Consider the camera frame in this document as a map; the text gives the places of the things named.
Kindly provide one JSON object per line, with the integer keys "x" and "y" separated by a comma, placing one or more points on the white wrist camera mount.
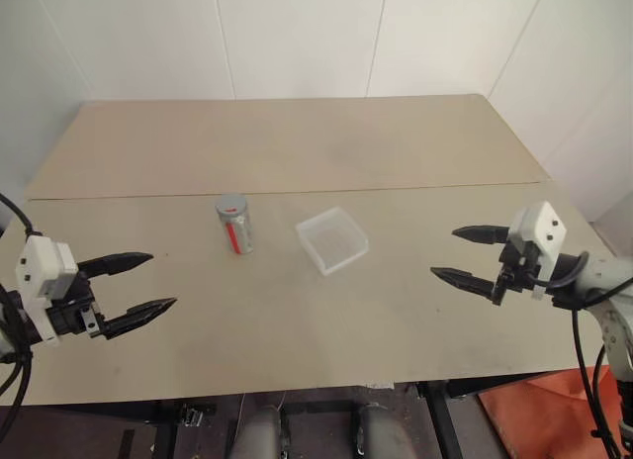
{"x": 541, "y": 226}
{"x": 42, "y": 266}

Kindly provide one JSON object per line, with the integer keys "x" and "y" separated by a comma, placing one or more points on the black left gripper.
{"x": 74, "y": 313}

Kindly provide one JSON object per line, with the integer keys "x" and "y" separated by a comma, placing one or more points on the black metal bracket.
{"x": 195, "y": 414}

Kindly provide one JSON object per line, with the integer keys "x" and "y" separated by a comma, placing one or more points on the dark grey rounded cylinder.
{"x": 386, "y": 431}
{"x": 254, "y": 434}

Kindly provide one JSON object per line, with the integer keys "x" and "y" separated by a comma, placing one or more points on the orange sheet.
{"x": 534, "y": 419}

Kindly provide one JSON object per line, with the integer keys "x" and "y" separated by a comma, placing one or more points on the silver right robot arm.
{"x": 610, "y": 281}

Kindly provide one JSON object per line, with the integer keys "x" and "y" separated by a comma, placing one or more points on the silver red can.
{"x": 241, "y": 236}

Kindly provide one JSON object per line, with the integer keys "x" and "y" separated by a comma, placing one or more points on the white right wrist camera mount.
{"x": 541, "y": 226}

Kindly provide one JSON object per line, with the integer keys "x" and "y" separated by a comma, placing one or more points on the black metal table frame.
{"x": 440, "y": 419}

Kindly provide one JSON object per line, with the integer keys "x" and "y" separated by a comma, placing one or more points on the clear square plastic container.
{"x": 332, "y": 241}

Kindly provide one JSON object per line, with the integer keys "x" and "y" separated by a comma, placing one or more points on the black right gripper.
{"x": 516, "y": 268}

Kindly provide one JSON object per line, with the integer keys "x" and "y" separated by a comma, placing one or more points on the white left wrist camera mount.
{"x": 42, "y": 266}

